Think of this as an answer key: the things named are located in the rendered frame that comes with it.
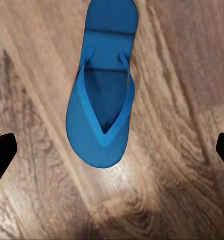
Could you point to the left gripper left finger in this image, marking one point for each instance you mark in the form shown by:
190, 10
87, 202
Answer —
8, 150

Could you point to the sandal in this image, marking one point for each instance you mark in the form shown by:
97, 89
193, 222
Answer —
98, 115

